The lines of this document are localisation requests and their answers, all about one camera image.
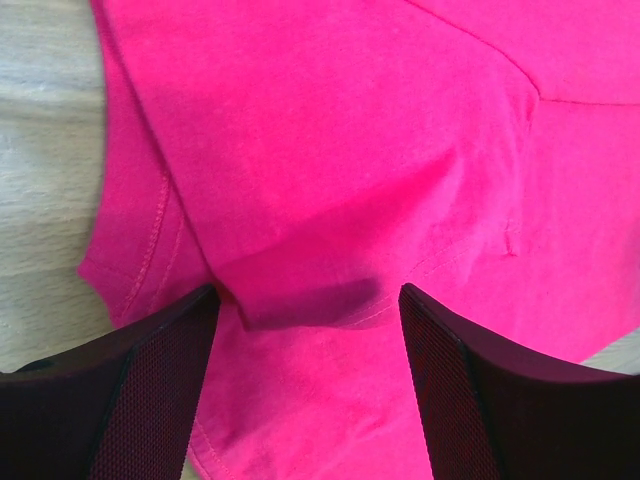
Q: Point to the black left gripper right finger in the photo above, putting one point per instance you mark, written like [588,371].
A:
[493,409]

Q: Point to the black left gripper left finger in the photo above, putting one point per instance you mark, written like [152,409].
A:
[121,406]

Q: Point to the pink t-shirt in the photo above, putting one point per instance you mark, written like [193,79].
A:
[311,157]

